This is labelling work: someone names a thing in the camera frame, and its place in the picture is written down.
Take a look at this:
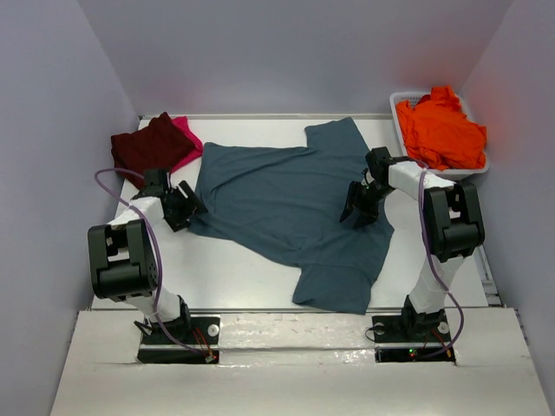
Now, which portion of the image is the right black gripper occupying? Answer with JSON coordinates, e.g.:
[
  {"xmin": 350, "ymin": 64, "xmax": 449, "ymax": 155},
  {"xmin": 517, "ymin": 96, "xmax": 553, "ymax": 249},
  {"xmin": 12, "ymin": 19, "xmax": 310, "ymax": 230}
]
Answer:
[{"xmin": 340, "ymin": 180, "xmax": 396, "ymax": 229}]

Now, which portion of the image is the teal blue t shirt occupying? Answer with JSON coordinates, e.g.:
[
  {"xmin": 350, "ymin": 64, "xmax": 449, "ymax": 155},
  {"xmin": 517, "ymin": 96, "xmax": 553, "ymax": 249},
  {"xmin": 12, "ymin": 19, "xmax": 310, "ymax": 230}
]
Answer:
[{"xmin": 190, "ymin": 118, "xmax": 394, "ymax": 315}]

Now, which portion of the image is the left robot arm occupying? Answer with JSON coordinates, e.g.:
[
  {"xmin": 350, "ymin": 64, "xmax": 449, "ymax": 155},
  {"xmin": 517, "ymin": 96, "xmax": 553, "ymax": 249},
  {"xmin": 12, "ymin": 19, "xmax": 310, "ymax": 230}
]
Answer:
[{"xmin": 88, "ymin": 168, "xmax": 207, "ymax": 342}]

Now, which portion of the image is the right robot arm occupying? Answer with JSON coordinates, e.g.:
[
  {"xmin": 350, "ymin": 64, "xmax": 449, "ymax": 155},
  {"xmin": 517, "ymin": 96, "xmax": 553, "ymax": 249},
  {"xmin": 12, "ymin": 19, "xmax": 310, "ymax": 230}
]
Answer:
[{"xmin": 340, "ymin": 147, "xmax": 485, "ymax": 343}]

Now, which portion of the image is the dark red folded t shirt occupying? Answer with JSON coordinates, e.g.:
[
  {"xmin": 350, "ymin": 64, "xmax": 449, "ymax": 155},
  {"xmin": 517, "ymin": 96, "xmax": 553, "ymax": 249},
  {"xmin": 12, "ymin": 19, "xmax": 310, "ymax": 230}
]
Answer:
[{"xmin": 111, "ymin": 113, "xmax": 180, "ymax": 174}]

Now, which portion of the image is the pink folded t shirt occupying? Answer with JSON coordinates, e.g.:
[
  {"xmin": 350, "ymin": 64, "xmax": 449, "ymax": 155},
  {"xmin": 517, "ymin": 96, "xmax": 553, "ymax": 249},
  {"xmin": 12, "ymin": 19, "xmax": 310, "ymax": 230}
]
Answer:
[{"xmin": 171, "ymin": 116, "xmax": 204, "ymax": 172}]

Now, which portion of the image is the white plastic basket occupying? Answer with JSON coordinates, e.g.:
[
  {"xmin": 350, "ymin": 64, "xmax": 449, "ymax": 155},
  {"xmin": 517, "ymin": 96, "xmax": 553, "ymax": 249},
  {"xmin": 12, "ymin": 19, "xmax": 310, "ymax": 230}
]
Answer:
[{"xmin": 389, "ymin": 91, "xmax": 489, "ymax": 180}]

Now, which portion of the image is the orange t shirt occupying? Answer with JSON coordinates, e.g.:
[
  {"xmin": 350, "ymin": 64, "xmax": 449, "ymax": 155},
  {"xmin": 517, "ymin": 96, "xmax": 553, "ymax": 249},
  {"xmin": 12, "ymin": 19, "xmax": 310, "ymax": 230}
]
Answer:
[{"xmin": 395, "ymin": 85, "xmax": 487, "ymax": 171}]

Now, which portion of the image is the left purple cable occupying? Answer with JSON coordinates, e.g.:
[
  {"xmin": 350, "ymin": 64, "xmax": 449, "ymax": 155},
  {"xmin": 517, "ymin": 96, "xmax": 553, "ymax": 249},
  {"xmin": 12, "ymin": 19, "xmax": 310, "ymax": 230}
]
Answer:
[{"xmin": 94, "ymin": 167, "xmax": 209, "ymax": 356}]

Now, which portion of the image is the purple cable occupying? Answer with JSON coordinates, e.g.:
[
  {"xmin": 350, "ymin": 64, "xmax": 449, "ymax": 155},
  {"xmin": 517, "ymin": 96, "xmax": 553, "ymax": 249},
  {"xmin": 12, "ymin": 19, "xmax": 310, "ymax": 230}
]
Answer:
[
  {"xmin": 94, "ymin": 167, "xmax": 209, "ymax": 356},
  {"xmin": 407, "ymin": 158, "xmax": 466, "ymax": 359}
]

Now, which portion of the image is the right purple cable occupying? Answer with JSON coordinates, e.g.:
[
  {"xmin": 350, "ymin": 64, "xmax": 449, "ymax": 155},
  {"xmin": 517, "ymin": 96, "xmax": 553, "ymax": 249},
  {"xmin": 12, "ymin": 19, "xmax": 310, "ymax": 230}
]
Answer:
[{"xmin": 407, "ymin": 158, "xmax": 466, "ymax": 359}]

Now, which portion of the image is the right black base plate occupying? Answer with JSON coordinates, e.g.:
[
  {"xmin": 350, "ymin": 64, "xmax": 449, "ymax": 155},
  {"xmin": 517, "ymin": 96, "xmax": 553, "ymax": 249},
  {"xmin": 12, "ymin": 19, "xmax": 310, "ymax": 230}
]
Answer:
[{"xmin": 365, "ymin": 315, "xmax": 456, "ymax": 363}]

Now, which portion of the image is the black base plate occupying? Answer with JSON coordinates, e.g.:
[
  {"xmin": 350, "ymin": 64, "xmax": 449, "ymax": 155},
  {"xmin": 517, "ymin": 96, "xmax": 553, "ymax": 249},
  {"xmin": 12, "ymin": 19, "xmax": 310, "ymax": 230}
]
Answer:
[
  {"xmin": 134, "ymin": 315, "xmax": 220, "ymax": 365},
  {"xmin": 365, "ymin": 315, "xmax": 456, "ymax": 363}
]

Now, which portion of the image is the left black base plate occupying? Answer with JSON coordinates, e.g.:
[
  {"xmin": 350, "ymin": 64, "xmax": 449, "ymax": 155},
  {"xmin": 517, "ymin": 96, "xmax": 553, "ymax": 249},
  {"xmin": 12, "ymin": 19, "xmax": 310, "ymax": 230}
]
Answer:
[{"xmin": 134, "ymin": 315, "xmax": 220, "ymax": 365}]

